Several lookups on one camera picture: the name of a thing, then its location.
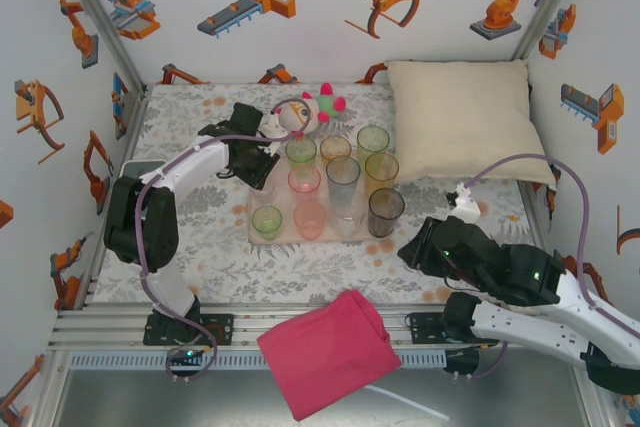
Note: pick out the aluminium table edge rail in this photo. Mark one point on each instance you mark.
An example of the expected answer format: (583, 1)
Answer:
(250, 319)

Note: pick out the beige pink tray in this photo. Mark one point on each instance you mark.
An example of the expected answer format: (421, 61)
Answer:
(286, 198)

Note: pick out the tall dark grey glass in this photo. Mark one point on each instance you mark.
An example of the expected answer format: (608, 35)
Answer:
(386, 214)

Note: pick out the aluminium frame post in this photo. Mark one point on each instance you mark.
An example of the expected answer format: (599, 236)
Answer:
(552, 2)
(101, 17)

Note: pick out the short amber plastic glass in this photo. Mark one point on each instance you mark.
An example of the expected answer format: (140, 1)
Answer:
(335, 147)

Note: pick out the tall clear plastic glass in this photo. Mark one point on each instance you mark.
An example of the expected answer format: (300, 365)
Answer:
(350, 214)

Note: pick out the tall blue plastic glass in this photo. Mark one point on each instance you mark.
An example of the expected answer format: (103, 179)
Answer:
(343, 174)

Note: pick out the cream pillow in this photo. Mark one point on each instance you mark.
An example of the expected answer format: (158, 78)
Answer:
(425, 97)

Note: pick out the small circuit board green light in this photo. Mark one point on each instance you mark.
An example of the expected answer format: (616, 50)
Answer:
(186, 354)

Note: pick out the short pink plastic glass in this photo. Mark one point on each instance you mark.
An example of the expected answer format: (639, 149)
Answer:
(304, 181)

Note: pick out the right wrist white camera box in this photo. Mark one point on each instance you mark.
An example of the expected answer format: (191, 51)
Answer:
(466, 207)

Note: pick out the short green plastic glass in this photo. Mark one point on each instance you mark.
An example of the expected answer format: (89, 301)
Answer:
(301, 151)
(266, 222)

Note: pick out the tall green plastic glass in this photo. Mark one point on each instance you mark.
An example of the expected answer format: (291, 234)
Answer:
(373, 139)

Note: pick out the grey white tissue box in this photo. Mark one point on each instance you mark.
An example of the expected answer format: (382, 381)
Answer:
(142, 167)

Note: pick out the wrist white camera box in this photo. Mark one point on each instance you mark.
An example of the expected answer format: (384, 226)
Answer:
(274, 129)
(466, 207)

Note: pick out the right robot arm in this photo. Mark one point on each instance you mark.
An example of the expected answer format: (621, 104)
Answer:
(540, 329)

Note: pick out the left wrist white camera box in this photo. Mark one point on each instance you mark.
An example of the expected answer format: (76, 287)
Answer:
(274, 129)

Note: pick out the magenta folded cloth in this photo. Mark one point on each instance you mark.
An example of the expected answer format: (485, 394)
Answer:
(330, 357)

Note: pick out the floral table cloth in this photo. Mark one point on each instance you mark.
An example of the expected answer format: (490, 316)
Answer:
(360, 267)

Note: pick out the tall amber plastic glass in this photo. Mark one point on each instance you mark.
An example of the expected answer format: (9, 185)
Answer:
(382, 172)

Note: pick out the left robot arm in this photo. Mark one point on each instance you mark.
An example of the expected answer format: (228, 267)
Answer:
(190, 162)

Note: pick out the white pink plush toy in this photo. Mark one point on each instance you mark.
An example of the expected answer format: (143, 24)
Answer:
(327, 104)

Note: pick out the short salmon plastic glass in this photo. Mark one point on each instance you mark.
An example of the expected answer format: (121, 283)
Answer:
(309, 221)

